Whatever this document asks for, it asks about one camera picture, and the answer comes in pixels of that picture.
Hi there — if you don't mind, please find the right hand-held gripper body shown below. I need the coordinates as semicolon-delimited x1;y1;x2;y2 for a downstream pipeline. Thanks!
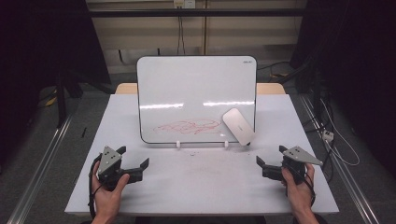
281;146;324;187

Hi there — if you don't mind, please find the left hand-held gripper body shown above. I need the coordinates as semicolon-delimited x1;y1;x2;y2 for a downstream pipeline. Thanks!
97;145;125;191

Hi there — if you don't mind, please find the white whiteboard eraser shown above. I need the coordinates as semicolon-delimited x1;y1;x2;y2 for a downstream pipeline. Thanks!
221;107;256;147

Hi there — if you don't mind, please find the person's right hand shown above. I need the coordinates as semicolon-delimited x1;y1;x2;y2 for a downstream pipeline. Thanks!
281;163;317;217

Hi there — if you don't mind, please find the person's left hand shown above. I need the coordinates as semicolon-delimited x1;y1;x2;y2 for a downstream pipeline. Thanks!
91;160;131;219

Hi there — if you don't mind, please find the wooden table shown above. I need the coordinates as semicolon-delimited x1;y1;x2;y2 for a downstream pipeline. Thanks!
115;82;287;95

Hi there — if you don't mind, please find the white table mat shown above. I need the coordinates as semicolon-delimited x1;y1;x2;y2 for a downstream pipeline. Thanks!
64;93;340;217

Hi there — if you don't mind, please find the black metal stand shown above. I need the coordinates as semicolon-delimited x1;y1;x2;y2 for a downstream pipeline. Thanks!
54;69;85;129

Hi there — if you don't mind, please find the white whiteboard with black rim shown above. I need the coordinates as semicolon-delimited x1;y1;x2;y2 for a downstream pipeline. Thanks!
135;55;258;146

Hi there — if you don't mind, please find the black curtain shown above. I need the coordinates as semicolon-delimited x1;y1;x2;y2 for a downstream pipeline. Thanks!
289;0;396;171
0;0;112;162

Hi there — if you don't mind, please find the black horizontal bar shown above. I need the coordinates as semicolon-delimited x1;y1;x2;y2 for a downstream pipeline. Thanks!
88;7;308;18

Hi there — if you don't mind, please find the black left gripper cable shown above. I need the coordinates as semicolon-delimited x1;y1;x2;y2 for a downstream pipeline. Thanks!
88;153;104;220

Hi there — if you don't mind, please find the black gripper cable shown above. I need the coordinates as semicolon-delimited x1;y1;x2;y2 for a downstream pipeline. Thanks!
303;172;317;207
88;153;104;220

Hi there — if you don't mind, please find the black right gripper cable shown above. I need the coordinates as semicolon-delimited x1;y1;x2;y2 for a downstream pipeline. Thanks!
303;172;317;207

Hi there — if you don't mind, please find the aluminium floor rail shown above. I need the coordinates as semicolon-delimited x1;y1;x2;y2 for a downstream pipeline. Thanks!
7;114;74;224
298;92;381;224

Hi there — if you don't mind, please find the white cable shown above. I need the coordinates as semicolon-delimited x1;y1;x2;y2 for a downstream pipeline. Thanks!
319;98;361;167

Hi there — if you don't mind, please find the black floor cable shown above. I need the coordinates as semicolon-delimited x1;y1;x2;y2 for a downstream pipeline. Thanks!
257;61;292;78

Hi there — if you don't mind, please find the black hanging cable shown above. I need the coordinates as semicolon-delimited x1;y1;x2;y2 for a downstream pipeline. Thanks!
177;7;187;56

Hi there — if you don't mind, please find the white wall socket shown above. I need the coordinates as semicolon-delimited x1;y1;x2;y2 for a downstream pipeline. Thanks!
173;0;197;9

